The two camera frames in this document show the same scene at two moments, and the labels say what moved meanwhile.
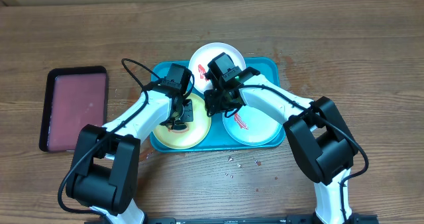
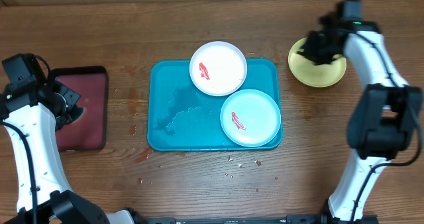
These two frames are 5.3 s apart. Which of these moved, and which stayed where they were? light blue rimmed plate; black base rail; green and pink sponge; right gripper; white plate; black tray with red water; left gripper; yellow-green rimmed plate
Moved: yellow-green rimmed plate; left gripper; right gripper; green and pink sponge
Stayed: black tray with red water; light blue rimmed plate; white plate; black base rail
